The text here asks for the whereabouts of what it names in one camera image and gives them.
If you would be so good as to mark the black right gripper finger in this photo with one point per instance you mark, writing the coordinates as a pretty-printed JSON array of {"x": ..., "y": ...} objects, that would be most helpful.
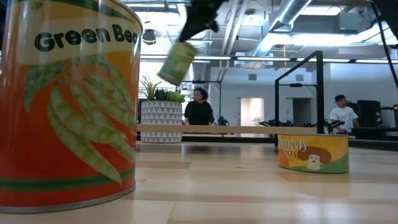
[{"x": 189, "y": 31}]

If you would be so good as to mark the green peas can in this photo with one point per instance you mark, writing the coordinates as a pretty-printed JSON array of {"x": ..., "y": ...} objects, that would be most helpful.
[{"x": 177, "y": 63}]

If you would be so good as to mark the orange green beans can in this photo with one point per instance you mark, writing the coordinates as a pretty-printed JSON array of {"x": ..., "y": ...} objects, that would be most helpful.
[{"x": 62, "y": 124}]

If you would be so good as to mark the yellow green mushroom can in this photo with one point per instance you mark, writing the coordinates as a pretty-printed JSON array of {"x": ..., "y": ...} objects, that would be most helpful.
[{"x": 326, "y": 146}]

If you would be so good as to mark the black idle robot arm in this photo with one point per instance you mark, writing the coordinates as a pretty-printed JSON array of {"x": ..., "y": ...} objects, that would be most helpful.
[
  {"x": 223, "y": 121},
  {"x": 276, "y": 123},
  {"x": 329, "y": 124}
]

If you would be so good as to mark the green artificial plant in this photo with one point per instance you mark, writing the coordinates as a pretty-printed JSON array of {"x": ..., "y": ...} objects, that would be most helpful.
[{"x": 175, "y": 96}]

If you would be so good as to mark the long white light strip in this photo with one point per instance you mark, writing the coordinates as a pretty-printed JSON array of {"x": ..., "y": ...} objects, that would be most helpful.
[{"x": 264, "y": 58}]

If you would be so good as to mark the grey triangle pattern plant pot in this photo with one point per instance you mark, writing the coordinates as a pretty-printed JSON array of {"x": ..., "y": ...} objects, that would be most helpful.
[{"x": 161, "y": 113}]

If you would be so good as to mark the black equipment cabinet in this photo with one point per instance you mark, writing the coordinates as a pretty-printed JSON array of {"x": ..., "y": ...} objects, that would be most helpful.
[{"x": 368, "y": 112}]

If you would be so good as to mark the black work table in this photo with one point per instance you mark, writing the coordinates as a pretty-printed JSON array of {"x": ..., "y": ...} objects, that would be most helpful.
[{"x": 373, "y": 131}]

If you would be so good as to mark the black dome camera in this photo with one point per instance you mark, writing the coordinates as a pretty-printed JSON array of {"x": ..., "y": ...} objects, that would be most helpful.
[{"x": 149, "y": 36}]

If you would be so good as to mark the wall air vent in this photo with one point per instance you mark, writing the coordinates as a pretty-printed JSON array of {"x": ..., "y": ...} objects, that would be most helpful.
[
  {"x": 299, "y": 77},
  {"x": 252, "y": 77}
]

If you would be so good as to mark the round silver air duct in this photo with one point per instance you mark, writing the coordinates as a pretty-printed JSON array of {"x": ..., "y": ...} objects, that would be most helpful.
[{"x": 292, "y": 11}]

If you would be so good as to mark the wooden shelf with black frame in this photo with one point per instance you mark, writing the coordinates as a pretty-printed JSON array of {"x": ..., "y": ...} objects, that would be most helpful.
[{"x": 233, "y": 129}]

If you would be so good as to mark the grey rectangular air duct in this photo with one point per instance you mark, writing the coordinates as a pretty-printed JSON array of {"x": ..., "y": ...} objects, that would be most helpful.
[{"x": 317, "y": 25}]

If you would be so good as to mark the black table edge rail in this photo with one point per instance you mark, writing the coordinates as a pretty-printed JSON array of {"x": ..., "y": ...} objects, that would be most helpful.
[{"x": 217, "y": 139}]

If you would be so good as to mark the black gantry frame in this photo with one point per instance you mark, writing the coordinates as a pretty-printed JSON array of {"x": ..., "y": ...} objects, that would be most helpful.
[{"x": 295, "y": 84}]

